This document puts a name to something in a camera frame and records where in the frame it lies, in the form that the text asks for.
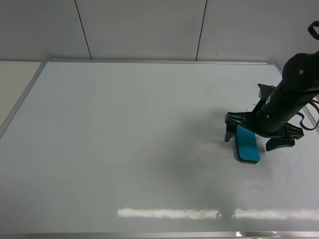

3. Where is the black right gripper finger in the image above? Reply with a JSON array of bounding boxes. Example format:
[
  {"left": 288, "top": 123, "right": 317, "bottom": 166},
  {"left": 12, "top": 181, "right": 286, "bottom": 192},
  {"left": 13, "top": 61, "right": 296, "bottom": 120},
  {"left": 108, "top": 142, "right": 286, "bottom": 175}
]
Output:
[
  {"left": 266, "top": 137, "right": 295, "bottom": 151},
  {"left": 224, "top": 122, "right": 238, "bottom": 142}
]

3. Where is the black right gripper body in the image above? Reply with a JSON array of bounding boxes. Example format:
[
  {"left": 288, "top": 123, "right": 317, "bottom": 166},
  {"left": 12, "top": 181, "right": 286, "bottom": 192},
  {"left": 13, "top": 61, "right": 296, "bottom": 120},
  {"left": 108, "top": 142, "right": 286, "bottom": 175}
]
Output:
[{"left": 225, "top": 100, "right": 304, "bottom": 139}]

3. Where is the blue whiteboard eraser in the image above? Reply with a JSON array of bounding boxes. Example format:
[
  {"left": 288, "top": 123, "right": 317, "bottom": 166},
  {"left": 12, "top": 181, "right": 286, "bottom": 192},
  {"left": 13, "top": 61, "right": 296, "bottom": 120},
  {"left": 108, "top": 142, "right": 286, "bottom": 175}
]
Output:
[{"left": 235, "top": 125, "right": 260, "bottom": 164}]

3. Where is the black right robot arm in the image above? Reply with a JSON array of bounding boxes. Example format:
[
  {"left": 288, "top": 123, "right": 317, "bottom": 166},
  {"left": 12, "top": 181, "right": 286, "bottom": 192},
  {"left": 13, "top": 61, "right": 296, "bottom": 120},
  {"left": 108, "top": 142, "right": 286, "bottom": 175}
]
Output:
[{"left": 225, "top": 53, "right": 319, "bottom": 151}]

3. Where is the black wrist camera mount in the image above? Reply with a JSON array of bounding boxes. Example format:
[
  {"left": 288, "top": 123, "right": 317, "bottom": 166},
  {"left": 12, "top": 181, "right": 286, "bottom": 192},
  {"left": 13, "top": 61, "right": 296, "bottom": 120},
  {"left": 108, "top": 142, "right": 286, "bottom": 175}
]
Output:
[{"left": 258, "top": 84, "right": 276, "bottom": 100}]

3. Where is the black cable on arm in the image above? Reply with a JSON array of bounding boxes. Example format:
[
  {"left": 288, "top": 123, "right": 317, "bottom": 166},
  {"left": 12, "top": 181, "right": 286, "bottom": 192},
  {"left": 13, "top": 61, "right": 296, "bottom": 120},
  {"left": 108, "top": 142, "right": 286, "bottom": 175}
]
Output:
[{"left": 296, "top": 21, "right": 319, "bottom": 131}]

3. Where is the white whiteboard with aluminium frame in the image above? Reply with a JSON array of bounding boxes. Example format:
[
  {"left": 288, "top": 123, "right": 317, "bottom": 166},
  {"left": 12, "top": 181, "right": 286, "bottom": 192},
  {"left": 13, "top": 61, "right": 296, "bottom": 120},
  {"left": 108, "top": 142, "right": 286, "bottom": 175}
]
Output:
[{"left": 0, "top": 60, "right": 319, "bottom": 239}]

